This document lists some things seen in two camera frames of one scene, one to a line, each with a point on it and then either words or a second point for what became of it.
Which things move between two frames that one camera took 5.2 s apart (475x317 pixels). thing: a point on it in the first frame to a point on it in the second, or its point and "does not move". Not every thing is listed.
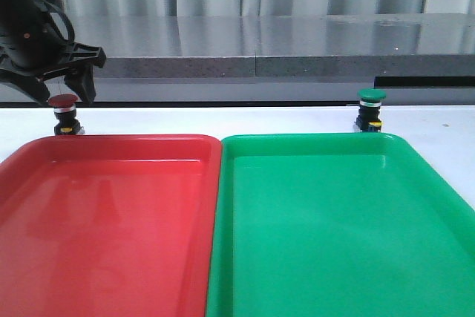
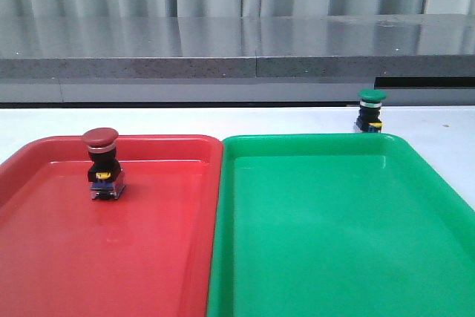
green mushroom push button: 368,119 does not move
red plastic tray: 108,226 does not move
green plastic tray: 341,224 does not move
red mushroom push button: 64,110 to 106,175
